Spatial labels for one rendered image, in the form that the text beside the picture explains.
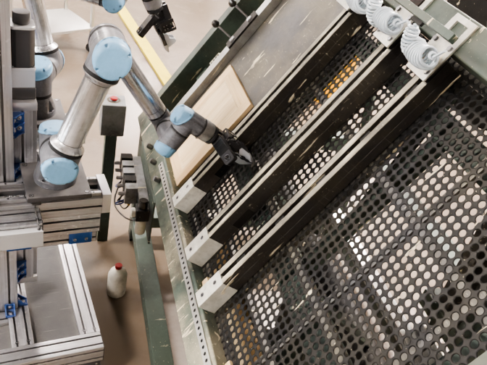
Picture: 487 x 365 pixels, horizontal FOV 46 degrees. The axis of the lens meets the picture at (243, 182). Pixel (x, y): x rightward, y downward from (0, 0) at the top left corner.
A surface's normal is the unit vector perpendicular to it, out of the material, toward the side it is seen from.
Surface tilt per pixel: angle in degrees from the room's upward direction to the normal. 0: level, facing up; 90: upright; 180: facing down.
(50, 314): 0
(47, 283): 0
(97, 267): 0
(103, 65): 83
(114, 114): 90
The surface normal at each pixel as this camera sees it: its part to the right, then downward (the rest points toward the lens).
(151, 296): 0.20, -0.81
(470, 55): -0.72, -0.43
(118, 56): 0.38, 0.48
